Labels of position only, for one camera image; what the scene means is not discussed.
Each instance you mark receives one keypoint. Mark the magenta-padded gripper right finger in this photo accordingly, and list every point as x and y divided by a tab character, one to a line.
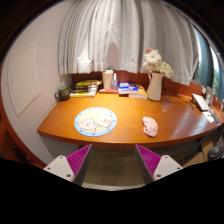
166	166

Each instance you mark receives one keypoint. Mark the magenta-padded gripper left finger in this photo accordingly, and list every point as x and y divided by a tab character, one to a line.
58	166

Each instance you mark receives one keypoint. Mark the pink computer mouse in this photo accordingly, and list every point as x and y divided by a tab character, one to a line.
150	126

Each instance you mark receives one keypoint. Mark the round cartoon mouse pad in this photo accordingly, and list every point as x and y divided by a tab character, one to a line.
95	121

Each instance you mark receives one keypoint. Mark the grey remote control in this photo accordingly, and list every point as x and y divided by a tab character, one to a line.
215	117

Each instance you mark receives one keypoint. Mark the white flat device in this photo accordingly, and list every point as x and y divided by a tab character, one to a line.
200	101

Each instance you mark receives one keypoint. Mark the dark green mug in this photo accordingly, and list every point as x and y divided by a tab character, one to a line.
63	93

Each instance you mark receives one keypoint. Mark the pale thick book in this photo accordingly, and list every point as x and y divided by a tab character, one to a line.
81	94

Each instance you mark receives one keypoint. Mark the orange book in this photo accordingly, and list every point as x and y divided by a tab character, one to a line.
141	91

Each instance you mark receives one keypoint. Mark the cream pitcher vase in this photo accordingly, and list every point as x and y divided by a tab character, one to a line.
155	87

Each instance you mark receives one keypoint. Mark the blue book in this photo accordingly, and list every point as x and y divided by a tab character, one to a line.
127	87

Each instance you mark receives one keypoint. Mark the reddish brown book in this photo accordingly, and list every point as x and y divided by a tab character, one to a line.
107	90

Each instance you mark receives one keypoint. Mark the clear pump bottle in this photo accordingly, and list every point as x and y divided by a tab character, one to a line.
114	83

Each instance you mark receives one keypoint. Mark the cream tumbler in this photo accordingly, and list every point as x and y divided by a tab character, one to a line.
107	80

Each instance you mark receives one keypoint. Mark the white flower bouquet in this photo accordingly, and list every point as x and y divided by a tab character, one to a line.
154	60

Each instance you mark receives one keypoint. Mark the glass window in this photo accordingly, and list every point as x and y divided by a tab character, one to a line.
206	63

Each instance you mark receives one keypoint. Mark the white curtain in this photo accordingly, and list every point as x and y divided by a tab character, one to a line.
126	36

